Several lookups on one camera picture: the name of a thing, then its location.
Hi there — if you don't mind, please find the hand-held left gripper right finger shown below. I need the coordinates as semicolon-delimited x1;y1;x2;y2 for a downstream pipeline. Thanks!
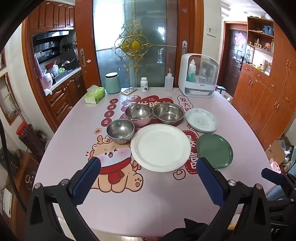
195;156;271;241

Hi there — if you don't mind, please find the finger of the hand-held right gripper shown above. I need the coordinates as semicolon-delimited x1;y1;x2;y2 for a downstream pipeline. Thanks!
261;168;289;186

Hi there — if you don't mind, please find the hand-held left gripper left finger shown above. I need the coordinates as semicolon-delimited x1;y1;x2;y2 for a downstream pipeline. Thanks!
24;156;102;241

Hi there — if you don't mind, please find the green plate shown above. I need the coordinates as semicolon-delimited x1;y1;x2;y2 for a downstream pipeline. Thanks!
196;133;234;169

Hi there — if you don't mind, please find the large white plate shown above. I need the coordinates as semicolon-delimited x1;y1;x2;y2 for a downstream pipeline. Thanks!
131;124;191;173

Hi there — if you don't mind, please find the small steel bowl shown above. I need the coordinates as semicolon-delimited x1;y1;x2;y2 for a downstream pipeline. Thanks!
106;119;135;144

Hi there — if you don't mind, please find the white patterned plate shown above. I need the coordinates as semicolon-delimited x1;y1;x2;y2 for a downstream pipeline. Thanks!
185;108;218;133

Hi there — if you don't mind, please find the large steel bowl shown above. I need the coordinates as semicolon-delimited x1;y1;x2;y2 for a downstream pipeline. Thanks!
153;102;185;126

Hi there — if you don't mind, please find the pink steel bowl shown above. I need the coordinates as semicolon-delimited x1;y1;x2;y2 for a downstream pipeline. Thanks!
125;103;153;128

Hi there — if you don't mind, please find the printed pink tablecloth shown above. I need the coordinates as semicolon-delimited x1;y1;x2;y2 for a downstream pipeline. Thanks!
32;87;275;238

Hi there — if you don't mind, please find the wooden side cabinet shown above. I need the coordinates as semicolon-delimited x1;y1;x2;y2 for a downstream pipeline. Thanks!
9;152;40;233

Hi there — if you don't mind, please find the wicker basket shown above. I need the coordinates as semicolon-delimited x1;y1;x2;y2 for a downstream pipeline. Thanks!
18;120;46;156

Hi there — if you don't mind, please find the wooden wardrobe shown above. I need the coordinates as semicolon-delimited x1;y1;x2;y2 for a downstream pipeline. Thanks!
231;15;296;151

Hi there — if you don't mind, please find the green tissue pack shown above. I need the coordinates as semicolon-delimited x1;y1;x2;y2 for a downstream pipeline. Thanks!
83;85;106;104

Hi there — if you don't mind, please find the kitchen base cabinet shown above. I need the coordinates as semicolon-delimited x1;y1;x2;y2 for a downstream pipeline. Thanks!
46;70;88;131

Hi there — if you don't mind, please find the mint green jar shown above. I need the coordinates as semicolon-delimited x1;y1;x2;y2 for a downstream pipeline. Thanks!
105;72;122;94

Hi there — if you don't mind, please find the pink rice cooker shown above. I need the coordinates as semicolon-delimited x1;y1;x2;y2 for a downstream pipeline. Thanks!
41;72;53;90

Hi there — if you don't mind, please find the clear squeeze bottle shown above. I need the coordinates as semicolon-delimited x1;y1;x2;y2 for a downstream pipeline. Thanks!
164;68;174;91

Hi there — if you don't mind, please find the dark entrance door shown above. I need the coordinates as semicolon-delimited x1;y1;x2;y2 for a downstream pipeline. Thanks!
228;28;248;91

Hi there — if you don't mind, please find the range hood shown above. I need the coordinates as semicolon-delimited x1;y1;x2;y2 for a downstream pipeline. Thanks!
32;30;70;47

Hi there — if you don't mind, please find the glass sliding door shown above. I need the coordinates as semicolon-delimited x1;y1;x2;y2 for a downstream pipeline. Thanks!
92;0;180;89

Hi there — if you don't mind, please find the kitchen upper cabinet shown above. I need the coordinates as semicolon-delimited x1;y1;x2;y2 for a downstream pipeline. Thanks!
30;0;76;35

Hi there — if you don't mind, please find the wooden picture frame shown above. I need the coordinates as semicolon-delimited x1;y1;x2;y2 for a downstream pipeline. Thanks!
0;72;19;126

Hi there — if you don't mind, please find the white light switch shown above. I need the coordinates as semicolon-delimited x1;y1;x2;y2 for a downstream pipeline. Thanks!
206;23;217;37

